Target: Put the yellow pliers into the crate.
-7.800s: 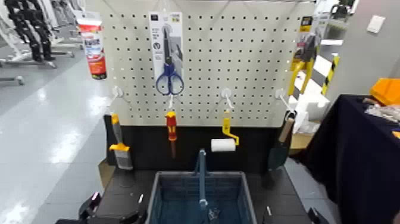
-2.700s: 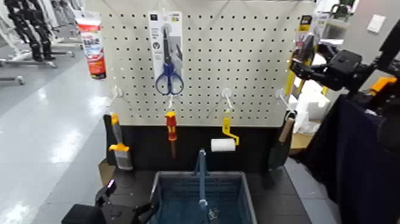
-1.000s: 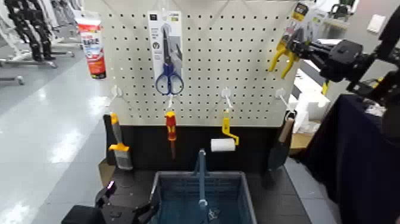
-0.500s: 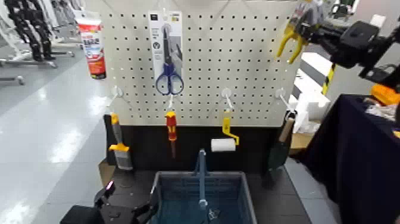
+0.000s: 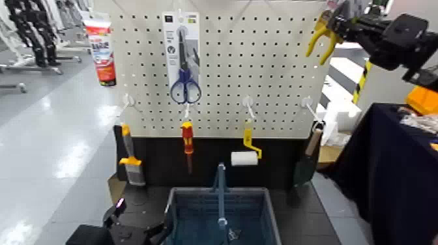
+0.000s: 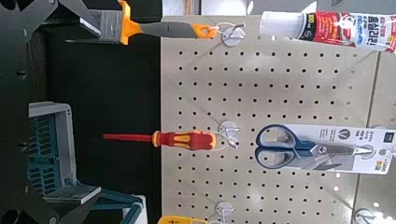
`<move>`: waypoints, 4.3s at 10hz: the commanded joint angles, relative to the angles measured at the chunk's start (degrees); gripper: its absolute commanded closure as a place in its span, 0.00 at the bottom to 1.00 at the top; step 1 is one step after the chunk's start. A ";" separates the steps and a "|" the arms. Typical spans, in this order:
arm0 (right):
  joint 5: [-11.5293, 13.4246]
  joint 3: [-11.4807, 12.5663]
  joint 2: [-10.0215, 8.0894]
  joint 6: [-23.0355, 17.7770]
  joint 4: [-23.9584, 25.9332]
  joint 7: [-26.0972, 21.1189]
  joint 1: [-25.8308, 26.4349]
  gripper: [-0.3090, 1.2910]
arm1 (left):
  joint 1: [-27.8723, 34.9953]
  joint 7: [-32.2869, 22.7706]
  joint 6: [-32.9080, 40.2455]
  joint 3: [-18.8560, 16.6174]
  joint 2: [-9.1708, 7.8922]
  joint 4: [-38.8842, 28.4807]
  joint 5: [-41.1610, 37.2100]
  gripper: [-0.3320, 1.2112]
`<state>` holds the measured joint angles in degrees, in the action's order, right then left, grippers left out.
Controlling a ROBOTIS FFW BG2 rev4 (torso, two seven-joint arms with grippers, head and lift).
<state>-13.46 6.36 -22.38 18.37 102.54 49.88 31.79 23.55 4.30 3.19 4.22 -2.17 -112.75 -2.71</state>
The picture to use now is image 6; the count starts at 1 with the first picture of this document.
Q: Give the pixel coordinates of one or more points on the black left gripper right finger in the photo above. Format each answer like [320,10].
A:
[62,205]

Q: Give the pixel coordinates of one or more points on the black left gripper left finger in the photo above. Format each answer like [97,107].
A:
[46,12]

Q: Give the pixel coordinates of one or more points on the blue grey plastic crate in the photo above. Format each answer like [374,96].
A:
[62,146]

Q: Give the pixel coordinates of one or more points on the black base panel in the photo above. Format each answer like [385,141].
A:
[109,93]

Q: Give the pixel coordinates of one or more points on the yellow grey scraper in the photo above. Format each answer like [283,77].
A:
[168,29]

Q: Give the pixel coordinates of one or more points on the red yellow screwdriver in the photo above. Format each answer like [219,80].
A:
[186,140]

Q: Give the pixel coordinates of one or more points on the white pegboard hook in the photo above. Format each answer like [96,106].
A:
[232,35]
[224,208]
[229,129]
[364,216]

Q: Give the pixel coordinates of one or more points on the beige perforated pegboard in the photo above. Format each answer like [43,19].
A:
[264,93]

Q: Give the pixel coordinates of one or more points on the blue scissors on card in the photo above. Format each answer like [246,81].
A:
[330,149]

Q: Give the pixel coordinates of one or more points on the red white sealant tube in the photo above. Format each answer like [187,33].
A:
[330,28]

